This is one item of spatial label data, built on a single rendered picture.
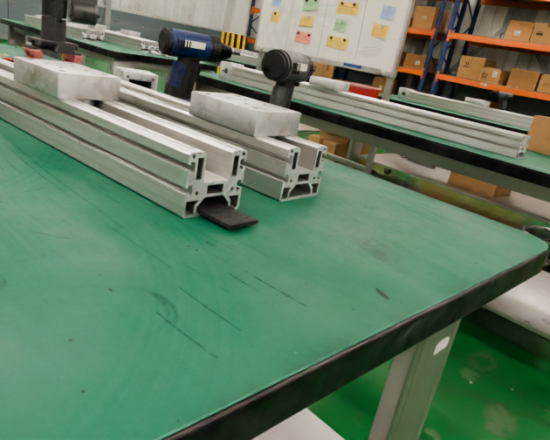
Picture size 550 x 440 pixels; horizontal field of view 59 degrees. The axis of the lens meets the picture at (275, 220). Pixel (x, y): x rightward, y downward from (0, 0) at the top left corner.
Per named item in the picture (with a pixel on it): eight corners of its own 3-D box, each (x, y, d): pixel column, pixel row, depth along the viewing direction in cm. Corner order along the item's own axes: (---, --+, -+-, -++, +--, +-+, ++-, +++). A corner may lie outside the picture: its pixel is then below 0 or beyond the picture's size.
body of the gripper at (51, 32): (79, 52, 125) (79, 22, 123) (38, 47, 118) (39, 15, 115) (66, 48, 129) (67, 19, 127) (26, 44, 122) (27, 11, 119)
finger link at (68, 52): (81, 85, 129) (83, 47, 126) (54, 83, 123) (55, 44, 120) (68, 79, 133) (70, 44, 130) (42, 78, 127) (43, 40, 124)
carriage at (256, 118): (186, 129, 86) (191, 90, 84) (230, 129, 94) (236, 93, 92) (250, 154, 77) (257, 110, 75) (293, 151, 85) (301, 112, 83)
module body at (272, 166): (40, 97, 121) (41, 62, 118) (79, 99, 129) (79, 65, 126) (278, 202, 75) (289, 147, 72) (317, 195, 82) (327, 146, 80)
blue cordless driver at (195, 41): (148, 120, 118) (157, 25, 111) (222, 127, 129) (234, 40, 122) (158, 127, 112) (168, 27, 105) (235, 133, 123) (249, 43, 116)
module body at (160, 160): (-47, 92, 107) (-49, 52, 104) (2, 95, 114) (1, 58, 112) (182, 218, 61) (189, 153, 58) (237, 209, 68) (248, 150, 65)
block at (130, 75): (104, 100, 134) (106, 65, 131) (146, 105, 140) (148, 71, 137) (111, 106, 126) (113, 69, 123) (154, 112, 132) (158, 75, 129)
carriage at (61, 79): (13, 95, 86) (13, 56, 84) (72, 98, 94) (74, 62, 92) (56, 115, 77) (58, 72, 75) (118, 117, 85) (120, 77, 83)
